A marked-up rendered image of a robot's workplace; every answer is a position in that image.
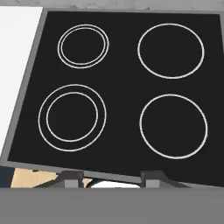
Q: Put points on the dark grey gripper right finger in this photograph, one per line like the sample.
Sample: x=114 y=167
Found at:
x=153 y=178

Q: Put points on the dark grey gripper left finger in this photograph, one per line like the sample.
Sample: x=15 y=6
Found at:
x=69 y=178

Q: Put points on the white round knob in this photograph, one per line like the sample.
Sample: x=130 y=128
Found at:
x=113 y=184

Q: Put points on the black glass hob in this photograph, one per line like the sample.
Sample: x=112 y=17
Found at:
x=122 y=87

